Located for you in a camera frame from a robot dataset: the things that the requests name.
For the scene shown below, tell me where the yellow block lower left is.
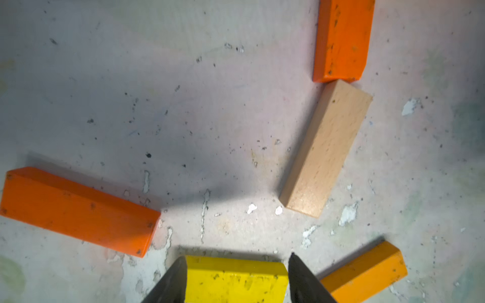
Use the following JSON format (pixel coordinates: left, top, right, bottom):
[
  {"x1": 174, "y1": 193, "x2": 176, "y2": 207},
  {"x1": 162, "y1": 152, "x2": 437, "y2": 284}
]
[{"x1": 185, "y1": 256, "x2": 289, "y2": 302}]

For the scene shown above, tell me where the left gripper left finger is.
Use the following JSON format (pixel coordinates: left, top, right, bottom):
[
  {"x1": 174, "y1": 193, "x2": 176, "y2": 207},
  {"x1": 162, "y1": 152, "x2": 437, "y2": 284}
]
[{"x1": 142, "y1": 256, "x2": 188, "y2": 303}]

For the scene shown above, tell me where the natural wood block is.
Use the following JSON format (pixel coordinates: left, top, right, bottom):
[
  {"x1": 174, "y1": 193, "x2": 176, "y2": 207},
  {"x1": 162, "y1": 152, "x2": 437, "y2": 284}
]
[{"x1": 279, "y1": 80, "x2": 373, "y2": 218}]

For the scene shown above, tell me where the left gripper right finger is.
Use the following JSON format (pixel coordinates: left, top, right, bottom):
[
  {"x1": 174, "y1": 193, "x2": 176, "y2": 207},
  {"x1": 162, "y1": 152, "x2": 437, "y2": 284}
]
[{"x1": 288, "y1": 253, "x2": 337, "y2": 303}]

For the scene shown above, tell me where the orange block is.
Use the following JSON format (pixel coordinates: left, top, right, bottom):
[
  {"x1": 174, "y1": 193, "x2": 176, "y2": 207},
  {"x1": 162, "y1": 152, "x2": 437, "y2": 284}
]
[
  {"x1": 313, "y1": 0, "x2": 375, "y2": 83},
  {"x1": 1, "y1": 167, "x2": 160, "y2": 258},
  {"x1": 320, "y1": 241, "x2": 408, "y2": 302}
]

